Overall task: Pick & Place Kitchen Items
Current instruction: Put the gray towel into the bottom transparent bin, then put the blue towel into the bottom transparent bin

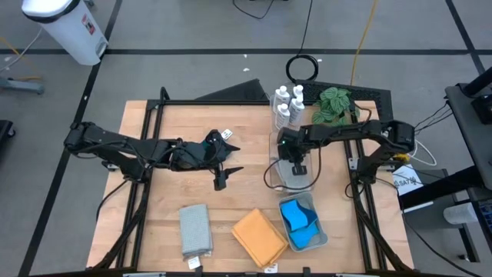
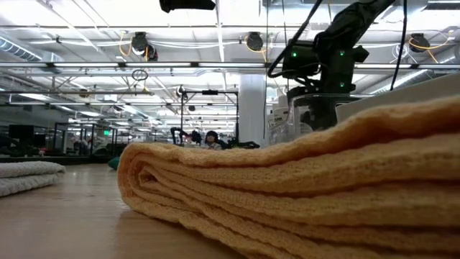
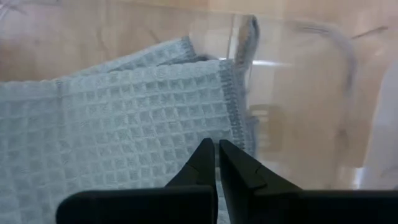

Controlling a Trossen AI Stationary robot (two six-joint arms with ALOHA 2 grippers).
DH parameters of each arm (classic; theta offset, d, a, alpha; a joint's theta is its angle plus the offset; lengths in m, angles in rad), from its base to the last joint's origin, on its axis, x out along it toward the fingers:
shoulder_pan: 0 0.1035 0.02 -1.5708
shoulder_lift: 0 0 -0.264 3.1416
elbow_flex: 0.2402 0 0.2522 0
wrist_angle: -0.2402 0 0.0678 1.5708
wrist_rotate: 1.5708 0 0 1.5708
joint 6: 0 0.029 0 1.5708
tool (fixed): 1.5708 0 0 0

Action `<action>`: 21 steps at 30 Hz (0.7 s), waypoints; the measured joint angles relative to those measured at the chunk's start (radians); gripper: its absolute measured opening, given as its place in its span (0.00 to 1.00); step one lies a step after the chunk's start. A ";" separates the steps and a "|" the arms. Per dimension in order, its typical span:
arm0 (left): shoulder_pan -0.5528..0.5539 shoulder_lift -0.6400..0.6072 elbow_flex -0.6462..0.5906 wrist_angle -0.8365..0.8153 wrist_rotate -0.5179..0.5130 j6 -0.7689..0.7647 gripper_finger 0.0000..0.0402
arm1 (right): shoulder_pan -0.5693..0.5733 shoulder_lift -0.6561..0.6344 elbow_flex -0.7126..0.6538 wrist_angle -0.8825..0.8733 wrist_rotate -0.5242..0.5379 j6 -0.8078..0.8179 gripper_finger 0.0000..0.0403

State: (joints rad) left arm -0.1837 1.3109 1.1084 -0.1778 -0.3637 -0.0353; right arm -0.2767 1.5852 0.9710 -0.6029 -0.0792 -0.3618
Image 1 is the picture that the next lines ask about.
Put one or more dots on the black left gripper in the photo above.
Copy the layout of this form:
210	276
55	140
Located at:
192	157

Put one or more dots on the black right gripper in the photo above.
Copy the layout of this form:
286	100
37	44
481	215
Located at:
292	144

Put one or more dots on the grey waffle towel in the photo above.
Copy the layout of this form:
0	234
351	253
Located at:
288	181
195	231

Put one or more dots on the teal cloth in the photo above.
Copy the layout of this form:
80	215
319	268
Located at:
209	144

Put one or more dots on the blue cloth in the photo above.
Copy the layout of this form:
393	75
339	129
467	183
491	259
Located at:
293	215

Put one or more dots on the white plastic bottle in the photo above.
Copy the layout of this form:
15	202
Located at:
296	109
281	96
282	115
298	92

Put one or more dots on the orange towel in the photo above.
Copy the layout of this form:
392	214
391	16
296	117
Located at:
259	238

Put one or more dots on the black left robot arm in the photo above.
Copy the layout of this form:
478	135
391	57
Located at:
115	146

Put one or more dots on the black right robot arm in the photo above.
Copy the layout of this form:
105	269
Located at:
365	131

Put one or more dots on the large clear plastic bin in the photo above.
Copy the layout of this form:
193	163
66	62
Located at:
315	181

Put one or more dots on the grey plastic bin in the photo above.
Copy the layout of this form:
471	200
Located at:
309	198

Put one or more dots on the white bottles cluster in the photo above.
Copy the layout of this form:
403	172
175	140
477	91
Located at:
272	111

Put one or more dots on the black wedge panel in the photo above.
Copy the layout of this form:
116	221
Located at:
238	92

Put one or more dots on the green leafy plant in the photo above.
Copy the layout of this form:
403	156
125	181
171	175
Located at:
334	105

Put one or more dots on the black perforated panel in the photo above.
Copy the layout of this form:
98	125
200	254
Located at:
369	96

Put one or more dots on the white printed paper sheet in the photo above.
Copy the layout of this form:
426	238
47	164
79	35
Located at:
407	181

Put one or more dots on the silver aluminium bar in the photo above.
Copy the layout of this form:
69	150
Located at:
144	274
355	275

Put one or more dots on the grey cylinder roll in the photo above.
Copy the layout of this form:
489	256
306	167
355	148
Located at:
459	213

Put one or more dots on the black equipment cart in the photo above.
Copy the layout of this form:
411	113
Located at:
473	127

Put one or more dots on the white pedal trash can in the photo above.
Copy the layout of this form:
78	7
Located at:
65	31

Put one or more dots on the grey table foot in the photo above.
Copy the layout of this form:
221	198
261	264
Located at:
23	85

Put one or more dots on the black aluminium table frame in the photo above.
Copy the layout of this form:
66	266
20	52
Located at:
211	102

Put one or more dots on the black curved frame hook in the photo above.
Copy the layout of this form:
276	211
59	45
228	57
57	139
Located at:
164	94

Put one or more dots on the black frame clip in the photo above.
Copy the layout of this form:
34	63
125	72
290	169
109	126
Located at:
306	272
198	271

